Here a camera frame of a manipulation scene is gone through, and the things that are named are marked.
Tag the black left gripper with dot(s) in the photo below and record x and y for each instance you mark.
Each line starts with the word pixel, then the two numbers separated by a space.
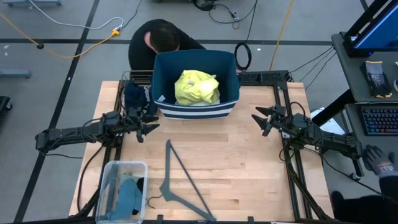
pixel 135 119

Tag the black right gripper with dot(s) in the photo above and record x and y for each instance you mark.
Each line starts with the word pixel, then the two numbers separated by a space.
pixel 276 119

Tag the navy blue cloth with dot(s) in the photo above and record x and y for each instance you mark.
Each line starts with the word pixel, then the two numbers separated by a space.
pixel 135 96

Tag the yellow shirt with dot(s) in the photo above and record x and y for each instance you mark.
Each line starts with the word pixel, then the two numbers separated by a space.
pixel 196 88

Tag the grey clothes hanger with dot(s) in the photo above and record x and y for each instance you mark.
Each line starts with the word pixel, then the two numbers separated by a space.
pixel 168 193

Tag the blue-grey sock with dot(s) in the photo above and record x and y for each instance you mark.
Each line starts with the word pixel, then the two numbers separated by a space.
pixel 124 199

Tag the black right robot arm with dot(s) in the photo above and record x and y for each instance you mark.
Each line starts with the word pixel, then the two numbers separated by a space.
pixel 326 141

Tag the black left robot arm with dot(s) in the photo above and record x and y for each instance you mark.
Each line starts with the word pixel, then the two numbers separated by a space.
pixel 68 137

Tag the navy white striped fabric bin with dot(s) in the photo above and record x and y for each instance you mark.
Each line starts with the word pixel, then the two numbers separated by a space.
pixel 230 77

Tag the white paper sheet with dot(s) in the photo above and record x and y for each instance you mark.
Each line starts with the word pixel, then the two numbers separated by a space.
pixel 332 127

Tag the clear plastic bin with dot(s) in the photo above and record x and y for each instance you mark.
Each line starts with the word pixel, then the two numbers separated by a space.
pixel 104 186

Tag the person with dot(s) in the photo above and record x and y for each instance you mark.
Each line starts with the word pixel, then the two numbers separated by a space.
pixel 161 37
pixel 367 208

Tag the grey keyboard desk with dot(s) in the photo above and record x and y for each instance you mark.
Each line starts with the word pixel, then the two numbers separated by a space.
pixel 354 124

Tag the grey side desk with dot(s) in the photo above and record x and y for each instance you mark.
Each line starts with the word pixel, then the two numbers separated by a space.
pixel 348 71

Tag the grey black work gloves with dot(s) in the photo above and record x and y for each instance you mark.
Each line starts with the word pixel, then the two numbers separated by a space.
pixel 376 81

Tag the backlit black keyboard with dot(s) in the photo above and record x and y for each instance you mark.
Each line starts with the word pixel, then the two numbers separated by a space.
pixel 382 121

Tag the person's hand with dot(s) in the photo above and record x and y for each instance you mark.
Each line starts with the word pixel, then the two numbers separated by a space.
pixel 381 161

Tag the computer monitor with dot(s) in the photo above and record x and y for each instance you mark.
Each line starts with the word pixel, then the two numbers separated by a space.
pixel 377 34

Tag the grey stand foot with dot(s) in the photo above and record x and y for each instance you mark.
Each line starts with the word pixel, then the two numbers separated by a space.
pixel 31 2
pixel 14 73

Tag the black chair base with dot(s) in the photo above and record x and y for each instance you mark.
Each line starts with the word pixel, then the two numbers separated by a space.
pixel 3 103

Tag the black aluminium table frame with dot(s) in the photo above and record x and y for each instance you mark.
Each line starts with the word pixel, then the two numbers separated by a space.
pixel 297 186

